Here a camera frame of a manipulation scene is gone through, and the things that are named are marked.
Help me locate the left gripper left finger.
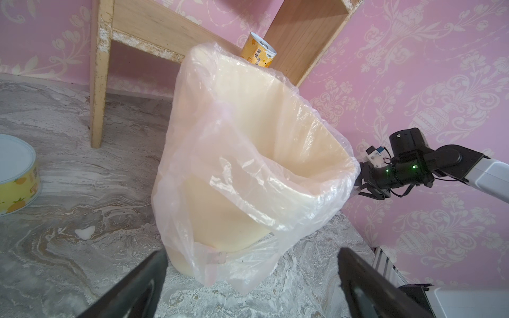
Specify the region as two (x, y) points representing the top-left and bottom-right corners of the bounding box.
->
(79, 250), (168, 317)

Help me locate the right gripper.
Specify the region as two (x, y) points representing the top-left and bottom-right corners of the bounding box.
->
(353, 162), (391, 200)

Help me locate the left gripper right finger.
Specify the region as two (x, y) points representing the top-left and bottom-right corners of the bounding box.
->
(337, 247), (433, 318)

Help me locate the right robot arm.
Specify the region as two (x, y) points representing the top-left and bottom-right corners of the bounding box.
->
(352, 127), (508, 203)

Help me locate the yellow can on floor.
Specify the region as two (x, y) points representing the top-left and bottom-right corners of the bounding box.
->
(1, 134), (42, 216)

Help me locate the wooden two-tier shelf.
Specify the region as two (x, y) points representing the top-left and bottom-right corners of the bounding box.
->
(90, 0), (362, 148)

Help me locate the yellow can on shelf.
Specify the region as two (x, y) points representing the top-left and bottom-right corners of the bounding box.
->
(240, 32), (277, 68)

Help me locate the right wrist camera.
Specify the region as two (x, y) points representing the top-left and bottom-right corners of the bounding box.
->
(365, 146), (387, 168)

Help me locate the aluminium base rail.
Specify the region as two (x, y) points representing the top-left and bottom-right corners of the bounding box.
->
(372, 246), (447, 317)

